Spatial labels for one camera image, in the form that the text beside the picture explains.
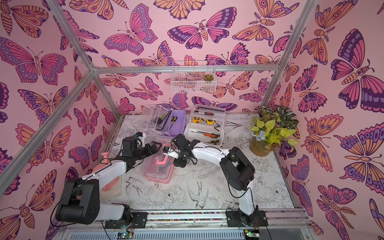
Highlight left yellow tape measure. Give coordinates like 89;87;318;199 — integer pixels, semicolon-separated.
193;117;202;124

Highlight yellow black screwdriver purple box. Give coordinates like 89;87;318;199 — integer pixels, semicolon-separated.
171;116;178;125

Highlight right yellow tape measure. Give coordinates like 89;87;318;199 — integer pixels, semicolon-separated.
206;119;215;125

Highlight yellow tape measure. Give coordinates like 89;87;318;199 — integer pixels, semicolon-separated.
206;119;215;125
193;117;202;124

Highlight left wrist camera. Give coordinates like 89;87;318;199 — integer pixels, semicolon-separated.
134;132;146;147

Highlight black tools in purple box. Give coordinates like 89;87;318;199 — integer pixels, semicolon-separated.
153;111;171;131

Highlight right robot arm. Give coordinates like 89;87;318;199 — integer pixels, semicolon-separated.
163;134;268;227

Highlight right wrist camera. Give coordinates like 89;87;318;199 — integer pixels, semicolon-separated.
163;146;179;159

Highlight potted green plant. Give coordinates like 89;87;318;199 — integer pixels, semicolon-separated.
250;105;299;160

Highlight pink toolbox clear lid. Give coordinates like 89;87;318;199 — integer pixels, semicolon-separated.
142;136;175;184

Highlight purple toolbox clear lid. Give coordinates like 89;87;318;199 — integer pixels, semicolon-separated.
138;105;186;137

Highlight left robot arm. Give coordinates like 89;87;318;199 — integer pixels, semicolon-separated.
51;137;162;227

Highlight pink watering can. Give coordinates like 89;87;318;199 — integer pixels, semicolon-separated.
91;152;120;192

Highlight white toolbox clear lid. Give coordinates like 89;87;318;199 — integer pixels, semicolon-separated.
184;105;226;147

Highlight orange handled screwdriver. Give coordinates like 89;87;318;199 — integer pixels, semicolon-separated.
192;131;220;139

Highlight white wire basket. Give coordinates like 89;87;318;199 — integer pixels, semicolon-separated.
169;60;217;94

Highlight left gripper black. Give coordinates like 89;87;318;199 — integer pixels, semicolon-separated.
133;142;162;162

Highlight small succulent in basket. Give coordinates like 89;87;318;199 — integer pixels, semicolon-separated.
204;74;214;82

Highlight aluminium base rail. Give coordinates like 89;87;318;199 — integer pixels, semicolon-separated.
59;209;310;240

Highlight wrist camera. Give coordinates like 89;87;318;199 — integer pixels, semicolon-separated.
163;146;179;159
134;132;146;147

